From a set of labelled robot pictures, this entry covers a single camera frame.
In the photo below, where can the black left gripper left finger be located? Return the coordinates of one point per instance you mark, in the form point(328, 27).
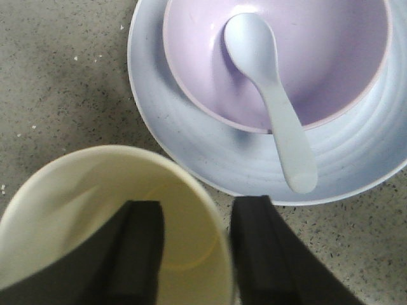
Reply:
point(118, 264)

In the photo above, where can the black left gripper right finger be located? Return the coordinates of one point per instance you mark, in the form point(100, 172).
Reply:
point(273, 265)

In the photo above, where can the cream yellow cup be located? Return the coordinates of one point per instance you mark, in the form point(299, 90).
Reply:
point(68, 200)

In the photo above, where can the purple plastic bowl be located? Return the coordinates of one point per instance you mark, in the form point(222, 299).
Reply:
point(330, 54)

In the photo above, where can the light blue plastic spoon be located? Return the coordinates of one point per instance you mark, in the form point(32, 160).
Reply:
point(251, 45)

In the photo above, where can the light blue plate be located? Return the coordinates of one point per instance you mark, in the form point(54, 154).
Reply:
point(357, 151)

